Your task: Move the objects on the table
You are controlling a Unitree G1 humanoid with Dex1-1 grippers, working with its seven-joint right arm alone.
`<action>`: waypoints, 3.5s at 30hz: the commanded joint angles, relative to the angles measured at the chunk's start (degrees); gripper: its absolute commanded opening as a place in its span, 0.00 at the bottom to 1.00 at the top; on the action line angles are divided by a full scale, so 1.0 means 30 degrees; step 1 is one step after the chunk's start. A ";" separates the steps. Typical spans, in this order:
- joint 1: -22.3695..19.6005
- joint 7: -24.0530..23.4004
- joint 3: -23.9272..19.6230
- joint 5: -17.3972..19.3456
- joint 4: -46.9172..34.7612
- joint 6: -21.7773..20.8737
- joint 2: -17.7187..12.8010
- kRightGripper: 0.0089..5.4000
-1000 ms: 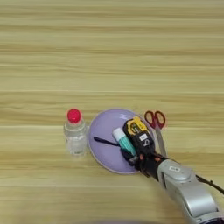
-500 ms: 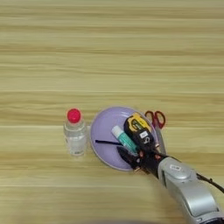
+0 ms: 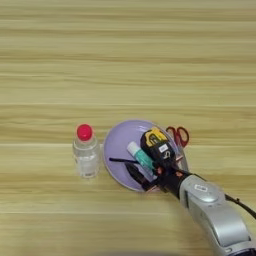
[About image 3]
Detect clear bottle red cap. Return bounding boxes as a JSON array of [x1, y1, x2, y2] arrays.
[[72, 123, 102, 180]]

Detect purple round plate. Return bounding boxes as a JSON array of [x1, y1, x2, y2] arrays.
[[102, 119, 190, 193]]

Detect red handled scissors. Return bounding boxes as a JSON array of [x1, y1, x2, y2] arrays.
[[165, 125, 190, 149]]

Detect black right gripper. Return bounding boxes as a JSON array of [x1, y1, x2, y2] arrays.
[[124, 151, 193, 200]]

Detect teal white glue stick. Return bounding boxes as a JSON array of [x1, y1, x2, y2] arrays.
[[126, 141, 157, 177]]

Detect yellow black tape measure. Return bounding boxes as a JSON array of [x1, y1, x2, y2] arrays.
[[108, 127, 172, 165]]

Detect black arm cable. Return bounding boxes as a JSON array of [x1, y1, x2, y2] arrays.
[[224, 194, 256, 221]]

